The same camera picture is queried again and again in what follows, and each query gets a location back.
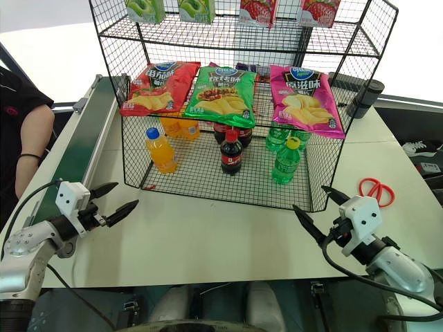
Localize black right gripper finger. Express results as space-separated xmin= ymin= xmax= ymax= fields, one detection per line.
xmin=293 ymin=204 xmax=327 ymax=248
xmin=321 ymin=185 xmax=351 ymax=208

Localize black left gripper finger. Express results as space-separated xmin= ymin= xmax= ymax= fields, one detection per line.
xmin=89 ymin=182 xmax=119 ymax=201
xmin=105 ymin=199 xmax=140 ymax=228

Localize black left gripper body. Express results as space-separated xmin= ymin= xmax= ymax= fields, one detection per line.
xmin=78 ymin=202 xmax=107 ymax=232

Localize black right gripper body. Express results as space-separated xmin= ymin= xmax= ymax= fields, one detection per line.
xmin=324 ymin=215 xmax=352 ymax=248

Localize green conveyor belt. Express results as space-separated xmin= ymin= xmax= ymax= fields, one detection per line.
xmin=17 ymin=73 xmax=129 ymax=237

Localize green soda bottle yellow cap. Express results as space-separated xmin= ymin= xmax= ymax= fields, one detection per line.
xmin=271 ymin=136 xmax=300 ymax=185

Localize black table clamp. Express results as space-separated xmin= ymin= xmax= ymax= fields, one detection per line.
xmin=120 ymin=299 xmax=136 ymax=323
xmin=309 ymin=281 xmax=328 ymax=306

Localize orange juice bottle blue cap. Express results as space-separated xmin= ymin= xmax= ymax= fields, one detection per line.
xmin=145 ymin=127 xmax=179 ymax=175

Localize grey rounded shell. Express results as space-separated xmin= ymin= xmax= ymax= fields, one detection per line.
xmin=246 ymin=281 xmax=287 ymax=332
xmin=147 ymin=284 xmax=195 ymax=332

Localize black and white sneaker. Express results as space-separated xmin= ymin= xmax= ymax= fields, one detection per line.
xmin=401 ymin=139 xmax=443 ymax=159

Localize pink potato chips bag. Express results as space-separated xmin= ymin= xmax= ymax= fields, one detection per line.
xmin=269 ymin=64 xmax=346 ymax=140

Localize cola bottle red cap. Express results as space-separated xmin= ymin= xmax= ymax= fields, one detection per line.
xmin=219 ymin=130 xmax=244 ymax=177

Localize black cylinder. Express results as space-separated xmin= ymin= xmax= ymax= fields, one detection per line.
xmin=347 ymin=80 xmax=386 ymax=119

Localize red potato chips bag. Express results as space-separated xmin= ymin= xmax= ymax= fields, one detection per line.
xmin=119 ymin=61 xmax=202 ymax=118

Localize person in black shirt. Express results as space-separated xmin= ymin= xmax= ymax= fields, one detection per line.
xmin=0 ymin=64 xmax=55 ymax=210

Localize green potato chips bag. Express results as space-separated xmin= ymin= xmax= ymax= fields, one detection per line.
xmin=182 ymin=65 xmax=258 ymax=129

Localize green apple drink carton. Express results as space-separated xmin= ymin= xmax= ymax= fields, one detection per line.
xmin=177 ymin=0 xmax=217 ymax=25
xmin=125 ymin=0 xmax=166 ymax=25

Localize red strawberry drink carton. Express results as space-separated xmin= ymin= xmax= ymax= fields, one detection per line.
xmin=238 ymin=0 xmax=280 ymax=30
xmin=299 ymin=0 xmax=342 ymax=29

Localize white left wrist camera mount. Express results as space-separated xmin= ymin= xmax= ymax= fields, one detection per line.
xmin=55 ymin=180 xmax=92 ymax=240

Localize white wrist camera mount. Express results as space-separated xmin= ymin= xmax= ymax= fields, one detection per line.
xmin=55 ymin=180 xmax=92 ymax=240
xmin=338 ymin=194 xmax=383 ymax=258

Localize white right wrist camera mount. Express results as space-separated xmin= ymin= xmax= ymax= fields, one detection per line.
xmin=338 ymin=194 xmax=383 ymax=258

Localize red handled scissors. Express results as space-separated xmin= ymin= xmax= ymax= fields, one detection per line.
xmin=358 ymin=177 xmax=396 ymax=209

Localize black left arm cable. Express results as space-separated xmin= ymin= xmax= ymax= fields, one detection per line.
xmin=0 ymin=179 xmax=64 ymax=261

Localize black wire three-tier rack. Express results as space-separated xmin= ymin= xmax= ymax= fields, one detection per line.
xmin=88 ymin=0 xmax=399 ymax=212

